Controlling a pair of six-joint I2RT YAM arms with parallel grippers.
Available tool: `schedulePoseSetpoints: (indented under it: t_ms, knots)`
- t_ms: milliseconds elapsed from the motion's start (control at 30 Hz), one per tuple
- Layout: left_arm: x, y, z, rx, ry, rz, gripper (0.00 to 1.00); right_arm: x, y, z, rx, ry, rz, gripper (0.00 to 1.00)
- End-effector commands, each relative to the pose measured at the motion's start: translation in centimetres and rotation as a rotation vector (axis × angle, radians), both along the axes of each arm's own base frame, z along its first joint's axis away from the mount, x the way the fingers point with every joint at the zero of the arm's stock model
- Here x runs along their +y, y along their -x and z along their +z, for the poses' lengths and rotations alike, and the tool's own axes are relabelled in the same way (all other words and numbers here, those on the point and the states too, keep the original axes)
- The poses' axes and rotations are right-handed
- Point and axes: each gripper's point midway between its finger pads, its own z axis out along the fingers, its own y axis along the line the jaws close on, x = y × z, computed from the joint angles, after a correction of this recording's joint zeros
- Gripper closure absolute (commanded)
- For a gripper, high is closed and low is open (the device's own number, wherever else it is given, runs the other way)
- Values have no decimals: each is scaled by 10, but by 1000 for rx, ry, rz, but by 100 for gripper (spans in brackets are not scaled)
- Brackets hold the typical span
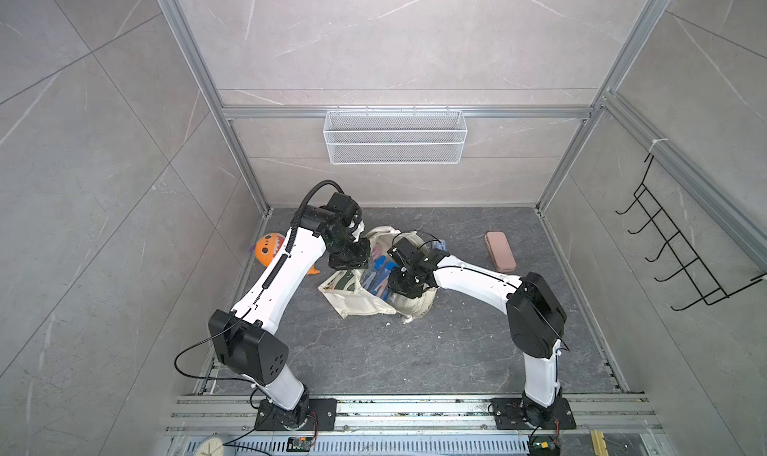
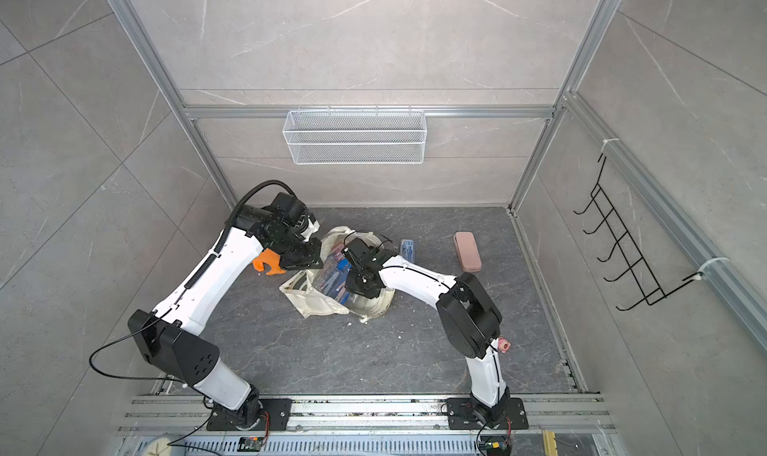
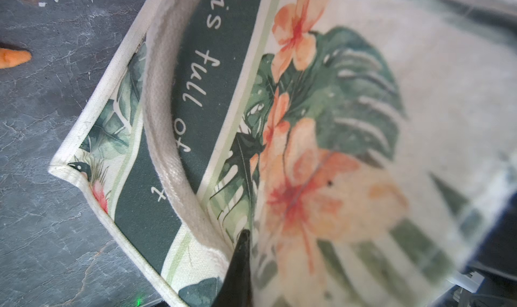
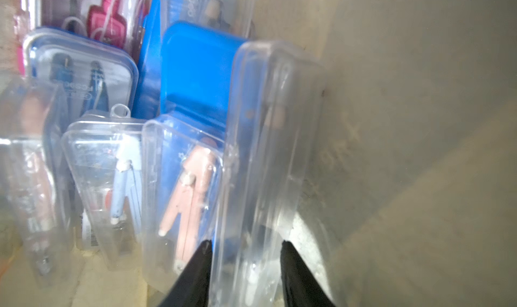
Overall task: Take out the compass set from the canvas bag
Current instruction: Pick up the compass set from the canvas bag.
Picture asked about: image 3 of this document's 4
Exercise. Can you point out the floral canvas tote bag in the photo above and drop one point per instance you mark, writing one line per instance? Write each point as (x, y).
(368, 145)

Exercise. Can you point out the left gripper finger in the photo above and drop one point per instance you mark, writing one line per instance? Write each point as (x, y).
(236, 289)

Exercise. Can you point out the orange shark plush toy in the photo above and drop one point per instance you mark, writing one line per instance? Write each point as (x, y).
(13, 58)

